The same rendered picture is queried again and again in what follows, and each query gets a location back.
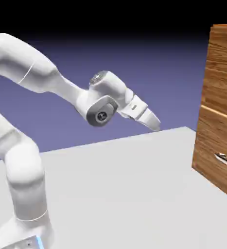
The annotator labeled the wooden cabinet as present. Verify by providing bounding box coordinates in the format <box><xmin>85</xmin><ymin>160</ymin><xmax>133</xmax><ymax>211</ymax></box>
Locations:
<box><xmin>191</xmin><ymin>24</ymin><xmax>227</xmax><ymax>203</ymax></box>

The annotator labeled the wooden drawer front with short handle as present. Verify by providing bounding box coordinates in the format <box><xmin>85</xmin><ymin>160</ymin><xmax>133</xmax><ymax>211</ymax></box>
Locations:
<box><xmin>200</xmin><ymin>26</ymin><xmax>227</xmax><ymax>120</ymax></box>

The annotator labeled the wooden drawer front with long handle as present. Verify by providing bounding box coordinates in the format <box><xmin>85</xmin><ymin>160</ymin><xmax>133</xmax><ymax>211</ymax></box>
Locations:
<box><xmin>192</xmin><ymin>106</ymin><xmax>227</xmax><ymax>202</ymax></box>

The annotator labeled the long silver drawer handle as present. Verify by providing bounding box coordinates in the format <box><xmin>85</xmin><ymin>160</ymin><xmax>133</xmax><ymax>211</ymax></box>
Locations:
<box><xmin>214</xmin><ymin>153</ymin><xmax>227</xmax><ymax>173</ymax></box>

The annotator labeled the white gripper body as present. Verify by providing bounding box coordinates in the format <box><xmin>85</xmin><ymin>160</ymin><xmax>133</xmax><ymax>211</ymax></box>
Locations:
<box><xmin>137</xmin><ymin>108</ymin><xmax>161</xmax><ymax>132</ymax></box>

